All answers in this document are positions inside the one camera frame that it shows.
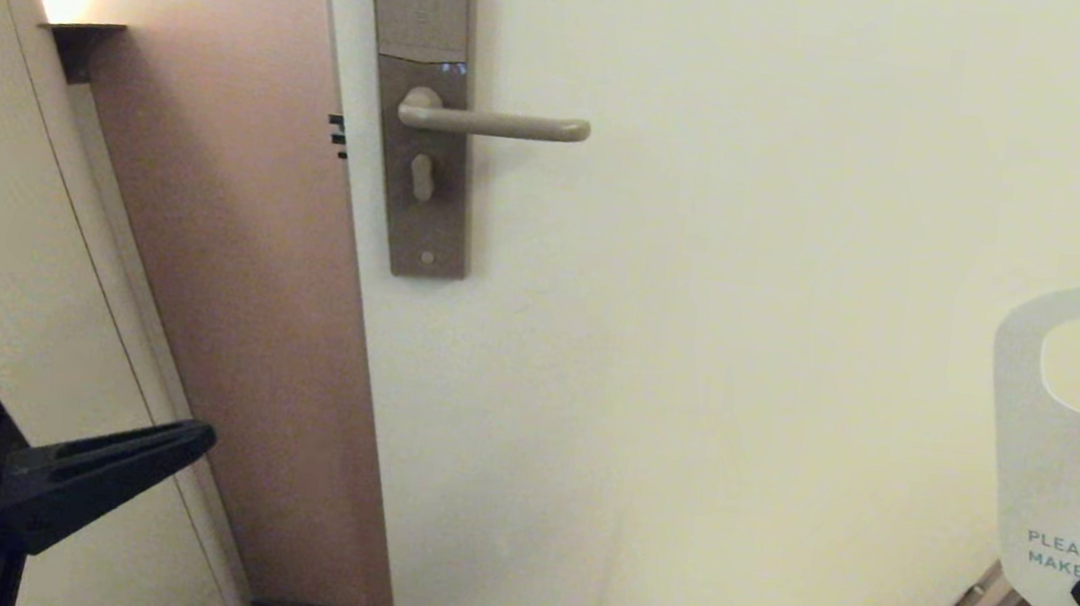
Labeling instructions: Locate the dark wall lamp bracket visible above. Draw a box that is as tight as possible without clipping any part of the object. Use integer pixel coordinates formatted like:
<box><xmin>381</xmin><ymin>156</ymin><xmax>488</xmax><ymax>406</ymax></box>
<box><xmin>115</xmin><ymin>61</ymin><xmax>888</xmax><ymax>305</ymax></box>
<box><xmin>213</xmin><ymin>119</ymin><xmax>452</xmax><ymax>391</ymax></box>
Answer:
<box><xmin>37</xmin><ymin>17</ymin><xmax>127</xmax><ymax>89</ymax></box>

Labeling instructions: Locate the white door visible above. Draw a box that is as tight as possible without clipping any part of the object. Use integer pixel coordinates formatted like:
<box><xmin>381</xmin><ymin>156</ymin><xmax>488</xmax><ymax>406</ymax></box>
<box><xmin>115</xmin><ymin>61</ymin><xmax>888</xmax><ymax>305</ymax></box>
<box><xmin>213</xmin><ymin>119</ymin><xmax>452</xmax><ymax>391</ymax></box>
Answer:
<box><xmin>253</xmin><ymin>0</ymin><xmax>1080</xmax><ymax>606</ymax></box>

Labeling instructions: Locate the small metal latch plate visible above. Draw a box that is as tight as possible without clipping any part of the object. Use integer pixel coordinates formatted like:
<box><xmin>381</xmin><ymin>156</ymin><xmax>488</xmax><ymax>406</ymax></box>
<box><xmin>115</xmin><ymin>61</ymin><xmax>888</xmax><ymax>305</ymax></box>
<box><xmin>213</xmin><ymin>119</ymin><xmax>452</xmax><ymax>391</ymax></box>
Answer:
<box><xmin>322</xmin><ymin>113</ymin><xmax>353</xmax><ymax>161</ymax></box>

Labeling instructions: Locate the beige metal door handle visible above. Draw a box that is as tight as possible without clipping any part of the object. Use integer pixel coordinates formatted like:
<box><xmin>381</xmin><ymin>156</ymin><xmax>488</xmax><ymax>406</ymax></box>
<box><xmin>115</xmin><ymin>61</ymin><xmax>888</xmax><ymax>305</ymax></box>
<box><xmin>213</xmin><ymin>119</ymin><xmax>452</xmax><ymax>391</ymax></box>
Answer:
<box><xmin>396</xmin><ymin>85</ymin><xmax>594</xmax><ymax>148</ymax></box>

